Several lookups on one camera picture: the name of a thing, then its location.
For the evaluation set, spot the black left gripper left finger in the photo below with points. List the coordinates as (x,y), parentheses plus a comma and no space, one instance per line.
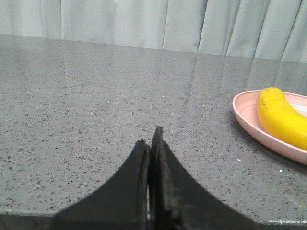
(119,204)

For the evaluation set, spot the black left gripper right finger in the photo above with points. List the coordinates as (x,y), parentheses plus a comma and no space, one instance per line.
(178,202)

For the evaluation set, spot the yellow banana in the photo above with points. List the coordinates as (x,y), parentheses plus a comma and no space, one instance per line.
(280,119)

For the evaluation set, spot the pink plate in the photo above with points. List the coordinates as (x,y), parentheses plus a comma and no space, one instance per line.
(245,110)

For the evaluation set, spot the pale curtain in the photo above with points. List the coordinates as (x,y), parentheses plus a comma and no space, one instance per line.
(269,29)

